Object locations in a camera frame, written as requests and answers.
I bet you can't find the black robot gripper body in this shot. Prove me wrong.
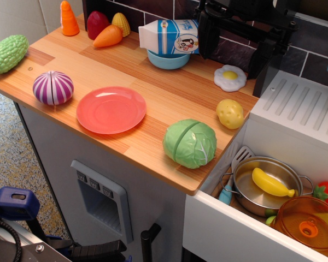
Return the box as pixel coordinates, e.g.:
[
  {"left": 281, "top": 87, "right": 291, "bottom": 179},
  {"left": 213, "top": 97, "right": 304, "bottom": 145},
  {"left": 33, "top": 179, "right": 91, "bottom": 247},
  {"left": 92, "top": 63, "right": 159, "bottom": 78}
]
[{"left": 196, "top": 1, "right": 299, "bottom": 43}]

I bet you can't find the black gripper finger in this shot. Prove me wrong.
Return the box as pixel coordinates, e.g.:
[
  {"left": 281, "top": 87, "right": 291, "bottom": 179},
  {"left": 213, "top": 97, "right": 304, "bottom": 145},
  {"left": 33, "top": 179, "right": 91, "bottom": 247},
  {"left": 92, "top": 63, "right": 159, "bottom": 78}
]
[
  {"left": 247, "top": 38, "right": 278, "bottom": 80},
  {"left": 198, "top": 11, "right": 220, "bottom": 59}
]

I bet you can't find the yellow toy potato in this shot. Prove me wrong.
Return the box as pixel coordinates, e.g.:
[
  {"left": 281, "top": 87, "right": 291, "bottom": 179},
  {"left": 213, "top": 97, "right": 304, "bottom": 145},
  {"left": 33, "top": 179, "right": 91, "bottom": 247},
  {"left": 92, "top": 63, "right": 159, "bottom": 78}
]
[{"left": 216, "top": 99, "right": 244, "bottom": 130}]

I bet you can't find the pink plastic plate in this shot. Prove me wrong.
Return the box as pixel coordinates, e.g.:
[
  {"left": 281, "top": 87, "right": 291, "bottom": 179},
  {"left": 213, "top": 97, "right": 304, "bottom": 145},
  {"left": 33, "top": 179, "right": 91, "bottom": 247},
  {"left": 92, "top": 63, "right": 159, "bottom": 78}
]
[{"left": 76, "top": 87, "right": 147, "bottom": 134}]

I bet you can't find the white blue milk carton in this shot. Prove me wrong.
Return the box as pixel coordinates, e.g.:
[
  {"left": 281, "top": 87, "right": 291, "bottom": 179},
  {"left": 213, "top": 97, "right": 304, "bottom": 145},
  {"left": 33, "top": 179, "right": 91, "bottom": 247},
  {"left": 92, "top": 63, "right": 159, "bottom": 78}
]
[{"left": 138, "top": 19, "right": 199, "bottom": 55}]

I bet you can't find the toy fried egg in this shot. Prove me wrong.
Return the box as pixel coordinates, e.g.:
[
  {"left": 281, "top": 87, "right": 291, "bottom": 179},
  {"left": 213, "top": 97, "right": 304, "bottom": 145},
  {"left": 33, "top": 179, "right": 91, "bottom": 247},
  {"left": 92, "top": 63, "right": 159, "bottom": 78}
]
[{"left": 214, "top": 65, "right": 247, "bottom": 92}]

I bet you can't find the light blue bowl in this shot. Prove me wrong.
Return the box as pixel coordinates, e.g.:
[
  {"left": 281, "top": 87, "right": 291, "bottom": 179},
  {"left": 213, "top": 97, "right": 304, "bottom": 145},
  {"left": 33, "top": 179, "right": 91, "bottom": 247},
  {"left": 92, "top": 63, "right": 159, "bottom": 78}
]
[{"left": 147, "top": 50, "right": 191, "bottom": 70}]

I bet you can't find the white toy sink unit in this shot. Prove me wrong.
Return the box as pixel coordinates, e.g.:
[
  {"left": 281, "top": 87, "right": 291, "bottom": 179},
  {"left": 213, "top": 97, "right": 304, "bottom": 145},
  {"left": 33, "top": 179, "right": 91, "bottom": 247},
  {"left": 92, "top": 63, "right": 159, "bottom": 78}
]
[{"left": 183, "top": 72, "right": 328, "bottom": 261}]

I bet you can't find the yellow toy corn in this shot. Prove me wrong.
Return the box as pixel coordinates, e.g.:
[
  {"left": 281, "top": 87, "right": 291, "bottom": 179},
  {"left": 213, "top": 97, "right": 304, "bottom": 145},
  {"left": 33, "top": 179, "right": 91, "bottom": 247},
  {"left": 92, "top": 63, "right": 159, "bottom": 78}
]
[{"left": 112, "top": 13, "right": 131, "bottom": 37}]

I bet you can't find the short orange toy carrot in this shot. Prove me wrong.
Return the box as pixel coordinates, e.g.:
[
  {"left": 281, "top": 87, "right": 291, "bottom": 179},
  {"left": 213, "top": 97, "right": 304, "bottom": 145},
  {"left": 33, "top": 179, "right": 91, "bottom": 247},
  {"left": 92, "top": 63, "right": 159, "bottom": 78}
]
[{"left": 93, "top": 25, "right": 123, "bottom": 47}]

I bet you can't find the dark red toy vegetable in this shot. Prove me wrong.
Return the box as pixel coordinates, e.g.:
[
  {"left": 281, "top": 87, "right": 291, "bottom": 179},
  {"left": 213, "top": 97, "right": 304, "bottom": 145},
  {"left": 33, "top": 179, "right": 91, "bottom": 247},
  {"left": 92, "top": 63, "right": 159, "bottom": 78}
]
[{"left": 87, "top": 11, "right": 110, "bottom": 40}]

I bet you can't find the green toy cabbage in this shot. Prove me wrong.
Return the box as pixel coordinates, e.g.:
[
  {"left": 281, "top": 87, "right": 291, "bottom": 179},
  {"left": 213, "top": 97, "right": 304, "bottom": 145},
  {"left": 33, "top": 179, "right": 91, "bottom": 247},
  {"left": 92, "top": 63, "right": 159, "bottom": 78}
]
[{"left": 162, "top": 119, "right": 217, "bottom": 169}]

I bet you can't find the yellow toy banana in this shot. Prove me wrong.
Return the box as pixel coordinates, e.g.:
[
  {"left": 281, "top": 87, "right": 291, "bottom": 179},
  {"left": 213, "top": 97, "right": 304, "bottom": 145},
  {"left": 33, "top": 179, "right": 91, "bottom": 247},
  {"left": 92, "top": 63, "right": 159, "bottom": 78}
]
[{"left": 251, "top": 168, "right": 295, "bottom": 198}]

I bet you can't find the stainless steel pot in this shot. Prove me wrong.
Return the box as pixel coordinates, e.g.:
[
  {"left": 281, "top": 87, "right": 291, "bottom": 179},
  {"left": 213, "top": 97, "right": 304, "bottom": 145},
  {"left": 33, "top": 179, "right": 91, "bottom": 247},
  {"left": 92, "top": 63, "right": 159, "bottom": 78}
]
[{"left": 222, "top": 156, "right": 314, "bottom": 217}]

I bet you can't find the tall orange toy carrot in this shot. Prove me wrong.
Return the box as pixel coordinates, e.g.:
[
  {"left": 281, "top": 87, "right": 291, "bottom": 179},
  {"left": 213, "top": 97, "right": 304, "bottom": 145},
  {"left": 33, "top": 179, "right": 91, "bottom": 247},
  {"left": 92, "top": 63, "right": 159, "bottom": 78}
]
[{"left": 60, "top": 1, "right": 80, "bottom": 37}]

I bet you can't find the grey slotted spatula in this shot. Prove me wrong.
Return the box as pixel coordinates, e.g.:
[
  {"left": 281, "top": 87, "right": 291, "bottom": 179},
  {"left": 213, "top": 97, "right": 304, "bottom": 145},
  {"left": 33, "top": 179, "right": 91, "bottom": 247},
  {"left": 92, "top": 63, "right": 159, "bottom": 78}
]
[{"left": 218, "top": 146, "right": 255, "bottom": 205}]

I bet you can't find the purple striped toy onion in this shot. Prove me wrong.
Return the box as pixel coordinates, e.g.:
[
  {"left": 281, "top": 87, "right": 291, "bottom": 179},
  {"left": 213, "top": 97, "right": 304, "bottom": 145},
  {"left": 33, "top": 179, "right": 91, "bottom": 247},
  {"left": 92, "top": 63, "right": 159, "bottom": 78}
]
[{"left": 33, "top": 70, "right": 74, "bottom": 105}]

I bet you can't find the orange transparent pot lid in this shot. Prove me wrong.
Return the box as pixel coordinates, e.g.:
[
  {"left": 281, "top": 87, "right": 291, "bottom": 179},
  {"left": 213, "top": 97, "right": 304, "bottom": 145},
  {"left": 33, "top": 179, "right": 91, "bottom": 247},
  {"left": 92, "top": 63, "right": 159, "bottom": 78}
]
[{"left": 270, "top": 196, "right": 328, "bottom": 257}]

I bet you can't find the green toy bitter gourd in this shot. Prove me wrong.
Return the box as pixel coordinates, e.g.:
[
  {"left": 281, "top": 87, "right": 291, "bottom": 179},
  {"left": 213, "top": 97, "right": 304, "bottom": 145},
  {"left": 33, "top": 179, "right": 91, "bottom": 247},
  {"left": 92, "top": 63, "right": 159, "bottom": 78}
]
[{"left": 0, "top": 34, "right": 29, "bottom": 74}]

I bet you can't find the grey ice dispenser panel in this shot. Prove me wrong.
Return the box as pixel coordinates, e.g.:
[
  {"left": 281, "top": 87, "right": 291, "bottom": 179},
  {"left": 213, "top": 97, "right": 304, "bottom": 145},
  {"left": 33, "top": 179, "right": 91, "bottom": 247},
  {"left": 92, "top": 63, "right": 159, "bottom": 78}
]
[{"left": 71, "top": 159, "right": 133, "bottom": 244}]

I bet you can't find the blue clamp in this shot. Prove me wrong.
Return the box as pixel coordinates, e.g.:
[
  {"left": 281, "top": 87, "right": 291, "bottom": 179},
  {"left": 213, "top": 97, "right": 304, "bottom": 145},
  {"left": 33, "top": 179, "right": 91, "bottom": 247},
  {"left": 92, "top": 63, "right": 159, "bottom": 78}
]
[{"left": 0, "top": 186, "right": 40, "bottom": 221}]

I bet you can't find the black cabinet door handle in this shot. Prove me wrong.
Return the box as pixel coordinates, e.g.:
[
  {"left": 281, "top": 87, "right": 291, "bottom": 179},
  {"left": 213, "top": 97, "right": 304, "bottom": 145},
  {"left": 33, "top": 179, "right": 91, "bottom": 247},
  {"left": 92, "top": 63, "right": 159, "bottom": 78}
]
[{"left": 140, "top": 223, "right": 161, "bottom": 262}]

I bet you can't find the black cable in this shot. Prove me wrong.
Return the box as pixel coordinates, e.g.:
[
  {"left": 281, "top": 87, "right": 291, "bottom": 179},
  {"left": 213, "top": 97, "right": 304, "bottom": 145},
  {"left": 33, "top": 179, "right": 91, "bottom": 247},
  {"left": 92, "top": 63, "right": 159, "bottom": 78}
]
[{"left": 0, "top": 219, "right": 22, "bottom": 262}]

